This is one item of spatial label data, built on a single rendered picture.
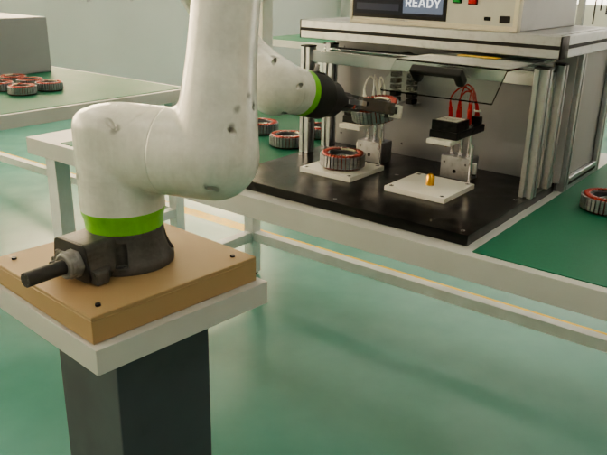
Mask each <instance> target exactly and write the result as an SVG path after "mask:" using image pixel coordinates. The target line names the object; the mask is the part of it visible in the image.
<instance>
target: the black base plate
mask: <svg viewBox="0 0 607 455"><path fill-rule="evenodd" d="M326 148H329V147H328V146H326V145H322V146H318V147H315V148H313V152H309V153H305V152H299V153H293V154H290V155H287V156H284V157H280V158H277V159H274V160H271V161H267V162H262V163H260V164H259V165H258V169H257V173H256V176H255V178H254V179H253V181H252V182H251V183H250V184H249V185H248V186H247V188H246V189H248V190H253V191H257V192H261V193H265V194H268V195H271V196H275V197H278V198H282V199H286V200H291V201H295V202H299V203H303V204H306V205H310V206H313V207H316V208H320V209H327V210H330V211H333V212H337V213H341V214H344V215H348V216H352V217H354V218H361V219H365V220H368V221H372V222H376V223H379V224H382V225H386V226H390V227H393V228H399V229H403V230H406V231H410V232H414V233H417V234H420V235H424V236H428V237H434V238H438V239H441V240H444V241H448V242H452V243H455V244H459V245H462V246H468V245H469V244H471V243H473V242H474V241H476V240H477V239H479V238H481V237H483V236H484V235H486V234H487V233H489V232H491V231H492V230H493V229H494V228H496V227H498V226H500V225H501V224H503V223H504V222H506V221H508V220H509V219H511V218H513V217H514V216H516V215H517V214H518V213H520V212H521V211H523V210H525V209H527V208H528V207H530V206H531V205H533V204H535V203H536V202H538V201H539V200H541V199H543V198H544V197H545V196H547V195H548V194H550V193H552V192H553V189H554V183H552V185H551V187H550V188H548V189H547V190H545V189H542V188H537V193H536V197H534V198H533V199H531V200H530V199H526V197H523V198H521V197H518V189H519V183H520V177H518V176H513V175H508V174H504V173H499V172H490V171H485V170H481V169H478V170H477V177H476V178H474V179H472V180H471V183H473V184H474V189H473V190H470V191H468V192H466V193H464V194H463V195H461V196H459V197H457V198H455V199H453V200H450V201H448V202H446V203H444V204H443V203H438V202H434V201H430V200H423V199H419V198H415V197H410V196H407V195H403V194H398V193H395V192H390V191H386V190H384V186H385V185H387V184H389V183H391V182H393V181H397V180H400V179H402V178H405V177H406V176H409V175H411V174H414V173H416V172H420V173H424V174H428V173H429V172H431V173H433V174H434V176H437V177H442V178H446V179H451V180H456V179H452V178H447V177H443V176H440V167H441V162H438V161H433V160H428V159H423V158H418V157H414V156H408V155H403V154H399V153H391V160H390V161H388V162H384V163H382V164H381V165H384V171H381V172H377V173H374V174H371V175H370V176H367V177H364V178H361V179H359V180H356V181H353V182H346V181H339V180H335V179H331V178H327V177H323V176H319V175H315V174H310V173H307V172H300V166H304V165H306V164H309V163H315V162H318V161H320V151H322V150H323V149H326ZM456 181H460V180H456ZM464 182H467V181H464Z"/></svg>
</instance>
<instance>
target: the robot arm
mask: <svg viewBox="0 0 607 455"><path fill-rule="evenodd" d="M181 2H182V4H183V6H184V7H185V9H186V11H187V12H188V14H189V16H190V21H189V31H188V40H187V47H186V54H185V62H184V68H183V74H182V85H181V91H180V96H179V101H178V103H177V104H176V105H175V106H173V107H165V106H157V105H148V104H139V103H131V102H106V103H99V104H96V105H92V106H89V107H84V108H82V109H81V110H79V111H78V112H77V113H76V114H75V115H74V117H73V118H72V120H71V133H72V143H73V152H74V161H75V170H76V178H77V186H78V194H79V209H80V213H81V216H82V217H83V219H84V223H85V228H83V229H81V230H78V231H75V232H71V233H69V234H66V235H63V236H60V237H55V238H54V256H52V257H51V261H50V262H49V264H48V265H44V266H41V267H38V268H35V269H32V270H30V271H27V272H24V273H22V274H21V282H22V284H23V286H24V287H26V288H29V287H32V286H34V285H36V284H39V283H43V282H46V281H49V280H51V279H53V278H56V277H59V276H61V277H63V278H64V279H67V280H69V279H71V280H73V279H77V280H79V281H82V282H83V283H92V284H95V285H96V286H100V285H102V284H104V283H108V282H109V280H110V277H124V276H134V275H140V274H148V273H151V272H154V271H156V270H159V269H161V268H163V267H165V266H167V265H168V264H169V263H171V262H172V260H173V259H174V246H173V244H172V243H171V241H170V240H169V238H168V236H167V235H166V232H165V229H164V224H163V213H164V209H165V196H164V195H170V196H177V197H184V198H192V199H199V200H227V199H230V198H232V197H235V196H237V195H238V194H239V193H240V192H242V191H243V190H244V189H245V188H247V186H248V185H249V184H250V183H251V182H252V181H253V179H254V178H255V176H256V173H257V169H258V165H259V157H260V155H259V140H258V119H257V111H258V110H259V111H260V112H262V113H264V114H267V115H270V116H281V115H296V116H305V117H307V118H308V122H311V121H312V119H313V118H314V119H320V118H323V117H326V116H327V117H331V116H336V115H337V114H339V113H340V112H341V111H342V112H347V113H351V111H353V112H359V111H360V110H362V111H368V112H373V113H379V114H382V116H384V117H385V118H388V117H393V118H396V119H401V116H402V111H403V106H400V105H396V104H395V103H389V102H385V101H380V100H376V99H371V98H366V97H361V96H357V95H352V94H351V93H348V92H344V89H343V87H342V86H341V84H339V83H338V82H336V81H333V80H332V79H331V78H330V77H329V76H327V75H326V73H322V72H320V71H319V69H320V64H315V68H314V70H313V71H311V70H306V69H303V68H300V67H298V66H296V65H295V64H293V63H292V62H291V61H289V60H288V59H286V58H285V57H283V56H282V55H280V54H279V53H277V52H276V51H274V50H273V49H272V48H271V47H269V46H268V45H267V44H266V43H265V42H264V41H263V40H262V39H261V38H260V37H259V35H258V29H259V16H260V5H261V0H181ZM355 98H356V99H357V100H355ZM354 105H356V106H355V109H353V107H354Z"/></svg>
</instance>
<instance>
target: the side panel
mask: <svg viewBox="0 0 607 455"><path fill-rule="evenodd" d="M606 118H607V49H606V50H602V51H595V52H591V53H586V54H583V55H580V56H579V61H578V68H577V74H576V80H575V86H574V97H573V103H572V109H571V115H570V121H569V126H568V133H567V139H566V145H565V156H564V162H563V168H562V174H561V180H560V183H559V184H557V183H554V189H553V190H554V191H556V190H558V191H559V192H564V191H565V190H567V189H569V188H570V187H572V186H573V185H575V184H576V183H577V182H579V181H581V180H582V179H584V178H585V177H587V176H588V175H590V174H591V173H593V172H595V171H596V170H598V166H599V161H600V155H601V149H602V140H603V135H604V129H605V124H606Z"/></svg>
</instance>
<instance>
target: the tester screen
mask: <svg viewBox="0 0 607 455"><path fill-rule="evenodd" d="M357 2H360V3H379V4H399V9H398V11H384V10H368V9H357ZM355 13H360V14H391V15H406V16H422V17H438V18H443V16H444V7H443V15H434V14H402V13H403V0H388V1H387V0H355Z"/></svg>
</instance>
